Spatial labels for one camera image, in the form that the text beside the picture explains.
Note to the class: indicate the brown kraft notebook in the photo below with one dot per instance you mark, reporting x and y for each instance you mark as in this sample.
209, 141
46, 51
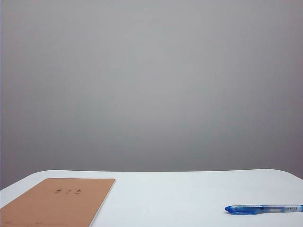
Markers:
54, 205

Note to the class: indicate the blue transparent pen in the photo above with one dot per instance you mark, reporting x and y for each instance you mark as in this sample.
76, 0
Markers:
260, 209

